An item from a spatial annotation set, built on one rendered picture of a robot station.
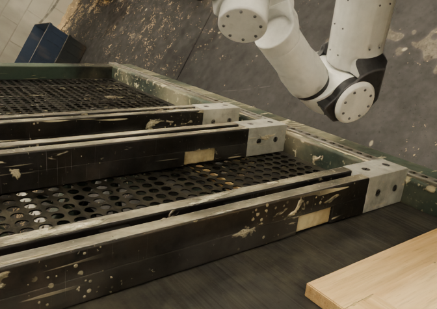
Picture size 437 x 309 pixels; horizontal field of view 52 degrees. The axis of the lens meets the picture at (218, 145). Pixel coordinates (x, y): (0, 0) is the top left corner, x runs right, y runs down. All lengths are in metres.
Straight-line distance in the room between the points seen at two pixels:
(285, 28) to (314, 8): 2.07
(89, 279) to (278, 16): 0.45
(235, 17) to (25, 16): 5.09
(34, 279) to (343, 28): 0.56
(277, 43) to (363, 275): 0.34
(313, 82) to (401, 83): 1.47
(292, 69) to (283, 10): 0.09
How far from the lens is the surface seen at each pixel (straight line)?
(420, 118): 2.06
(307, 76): 0.72
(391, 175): 0.89
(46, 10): 5.70
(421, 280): 0.66
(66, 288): 0.53
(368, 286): 0.61
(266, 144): 1.08
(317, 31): 2.61
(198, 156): 0.96
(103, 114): 1.05
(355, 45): 0.75
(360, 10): 0.73
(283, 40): 0.66
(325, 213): 0.77
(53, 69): 1.88
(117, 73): 1.93
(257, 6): 0.59
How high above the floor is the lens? 1.74
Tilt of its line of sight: 42 degrees down
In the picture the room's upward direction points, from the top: 58 degrees counter-clockwise
